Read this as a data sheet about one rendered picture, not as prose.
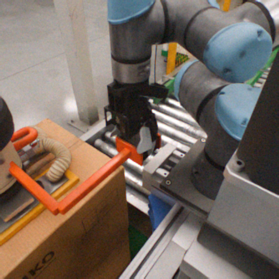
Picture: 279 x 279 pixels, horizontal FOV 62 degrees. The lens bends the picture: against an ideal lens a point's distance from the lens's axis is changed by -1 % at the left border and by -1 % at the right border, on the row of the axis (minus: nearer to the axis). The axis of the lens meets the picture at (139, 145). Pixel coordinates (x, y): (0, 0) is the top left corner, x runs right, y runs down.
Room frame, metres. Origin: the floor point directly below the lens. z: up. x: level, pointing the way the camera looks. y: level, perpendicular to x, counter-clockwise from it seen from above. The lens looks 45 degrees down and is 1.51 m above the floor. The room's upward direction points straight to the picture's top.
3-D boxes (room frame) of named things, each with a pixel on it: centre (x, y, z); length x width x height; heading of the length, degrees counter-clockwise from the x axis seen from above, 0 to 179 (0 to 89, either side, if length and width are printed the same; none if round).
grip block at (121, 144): (0.45, 0.00, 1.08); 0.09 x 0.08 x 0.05; 51
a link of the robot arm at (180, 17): (0.45, -0.09, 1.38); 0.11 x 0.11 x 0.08; 20
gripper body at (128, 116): (0.42, 0.02, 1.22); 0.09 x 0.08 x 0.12; 140
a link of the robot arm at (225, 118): (0.37, -0.20, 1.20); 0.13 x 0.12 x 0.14; 20
